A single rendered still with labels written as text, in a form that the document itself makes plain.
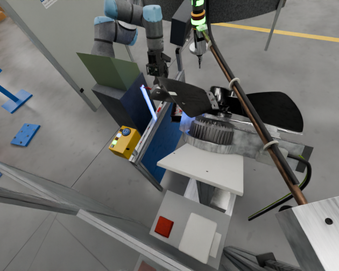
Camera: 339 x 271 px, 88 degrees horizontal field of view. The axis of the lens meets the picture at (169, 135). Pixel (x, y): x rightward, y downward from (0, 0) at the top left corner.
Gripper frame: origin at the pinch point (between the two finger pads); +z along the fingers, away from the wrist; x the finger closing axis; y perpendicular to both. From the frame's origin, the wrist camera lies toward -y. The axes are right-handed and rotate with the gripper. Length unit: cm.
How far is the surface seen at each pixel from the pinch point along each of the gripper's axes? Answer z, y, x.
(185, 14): -22, -59, -10
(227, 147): 13.3, 19.0, 41.5
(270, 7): -5, -216, 41
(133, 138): 22.8, 23.0, -8.7
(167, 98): 2.6, 7.1, 6.7
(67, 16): -15, -82, -156
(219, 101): -0.8, 5.7, 32.7
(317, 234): -20, 62, 56
